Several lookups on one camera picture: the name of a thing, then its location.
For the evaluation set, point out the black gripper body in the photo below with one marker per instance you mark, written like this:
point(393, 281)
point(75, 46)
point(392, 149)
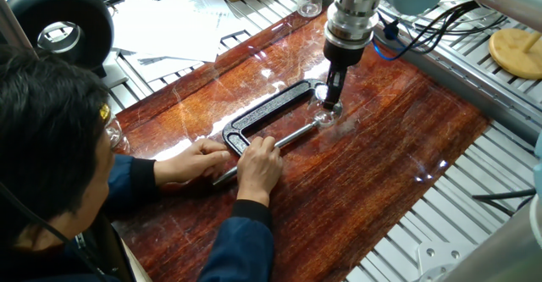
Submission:
point(344, 55)

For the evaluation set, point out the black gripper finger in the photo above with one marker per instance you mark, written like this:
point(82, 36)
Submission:
point(331, 85)
point(340, 87)

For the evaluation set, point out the white round jar lid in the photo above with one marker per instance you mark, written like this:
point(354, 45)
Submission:
point(320, 92)

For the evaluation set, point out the small clear glass jar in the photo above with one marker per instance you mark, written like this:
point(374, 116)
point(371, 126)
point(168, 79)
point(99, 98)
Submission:
point(326, 120)

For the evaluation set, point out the black C-clamp with steel screw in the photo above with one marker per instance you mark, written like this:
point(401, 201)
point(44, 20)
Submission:
point(271, 104)

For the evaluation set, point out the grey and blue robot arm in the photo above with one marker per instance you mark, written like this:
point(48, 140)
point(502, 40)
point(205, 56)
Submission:
point(351, 19)

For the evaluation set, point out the person's left forearm blue sleeve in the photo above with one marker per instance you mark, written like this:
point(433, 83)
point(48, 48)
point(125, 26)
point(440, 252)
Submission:
point(129, 180)

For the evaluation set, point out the person's right forearm dark sleeve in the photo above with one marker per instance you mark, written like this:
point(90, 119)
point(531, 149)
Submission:
point(243, 248)

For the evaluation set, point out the clear glass storage jar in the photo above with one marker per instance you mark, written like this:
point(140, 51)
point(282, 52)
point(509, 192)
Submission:
point(114, 136)

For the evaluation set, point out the gold metal jar lid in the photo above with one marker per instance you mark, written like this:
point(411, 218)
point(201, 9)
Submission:
point(105, 112)

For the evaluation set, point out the person's right hand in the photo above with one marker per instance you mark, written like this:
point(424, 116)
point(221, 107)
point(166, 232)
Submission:
point(259, 171)

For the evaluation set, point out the person's left hand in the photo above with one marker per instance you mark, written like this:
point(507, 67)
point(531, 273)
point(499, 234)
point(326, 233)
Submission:
point(195, 161)

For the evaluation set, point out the white paper sheet with drawing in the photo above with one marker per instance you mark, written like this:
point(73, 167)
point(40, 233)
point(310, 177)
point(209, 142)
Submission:
point(165, 68)

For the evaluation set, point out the round wooden disc stand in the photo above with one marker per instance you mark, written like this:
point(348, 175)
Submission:
point(512, 55)

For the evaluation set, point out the white printed paper sheets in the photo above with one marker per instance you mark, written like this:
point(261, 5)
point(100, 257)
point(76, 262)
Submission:
point(169, 28)

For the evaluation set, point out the black table side panel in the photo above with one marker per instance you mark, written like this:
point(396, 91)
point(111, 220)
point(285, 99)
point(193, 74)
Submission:
point(112, 250)

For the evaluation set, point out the person's head black hair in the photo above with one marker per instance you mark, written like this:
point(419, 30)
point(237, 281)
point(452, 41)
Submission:
point(42, 125)

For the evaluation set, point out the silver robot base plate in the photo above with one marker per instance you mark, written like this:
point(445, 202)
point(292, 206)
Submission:
point(440, 256)

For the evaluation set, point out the grey metal base plate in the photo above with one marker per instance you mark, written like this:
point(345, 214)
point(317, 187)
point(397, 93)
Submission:
point(114, 74)

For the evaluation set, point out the aluminium frame post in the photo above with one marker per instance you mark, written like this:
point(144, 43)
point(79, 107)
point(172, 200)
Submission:
point(17, 32)

